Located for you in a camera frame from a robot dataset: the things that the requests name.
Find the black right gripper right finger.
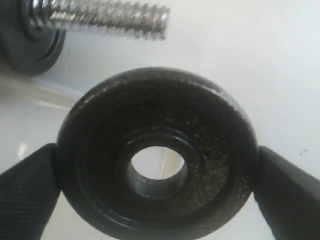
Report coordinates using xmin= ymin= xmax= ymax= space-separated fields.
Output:
xmin=252 ymin=146 xmax=320 ymax=240

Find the chrome threaded dumbbell bar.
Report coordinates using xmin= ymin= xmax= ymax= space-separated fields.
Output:
xmin=27 ymin=0 xmax=171 ymax=41

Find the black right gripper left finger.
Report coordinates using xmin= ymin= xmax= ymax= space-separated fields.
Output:
xmin=0 ymin=143 xmax=61 ymax=240

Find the black weight plate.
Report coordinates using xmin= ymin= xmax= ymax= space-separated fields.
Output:
xmin=56 ymin=67 xmax=260 ymax=240
xmin=0 ymin=0 xmax=66 ymax=76

